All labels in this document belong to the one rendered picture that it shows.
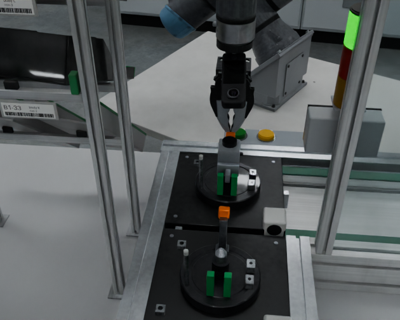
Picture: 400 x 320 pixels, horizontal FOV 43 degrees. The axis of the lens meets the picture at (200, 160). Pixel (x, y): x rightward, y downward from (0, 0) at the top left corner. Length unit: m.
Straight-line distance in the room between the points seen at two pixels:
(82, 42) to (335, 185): 0.47
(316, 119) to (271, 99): 0.74
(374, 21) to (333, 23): 3.39
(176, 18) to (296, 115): 0.63
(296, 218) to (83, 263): 0.46
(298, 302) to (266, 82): 0.81
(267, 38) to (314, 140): 0.74
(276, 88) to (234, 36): 0.60
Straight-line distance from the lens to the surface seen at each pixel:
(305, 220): 1.11
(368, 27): 0.74
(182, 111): 1.55
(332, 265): 1.02
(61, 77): 0.80
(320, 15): 4.11
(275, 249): 0.97
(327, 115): 0.84
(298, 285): 0.93
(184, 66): 1.82
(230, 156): 1.01
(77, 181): 1.31
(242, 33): 0.96
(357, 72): 0.76
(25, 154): 1.45
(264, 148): 1.23
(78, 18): 0.69
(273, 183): 1.11
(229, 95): 0.94
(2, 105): 0.80
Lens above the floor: 1.67
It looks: 37 degrees down
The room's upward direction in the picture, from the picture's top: straight up
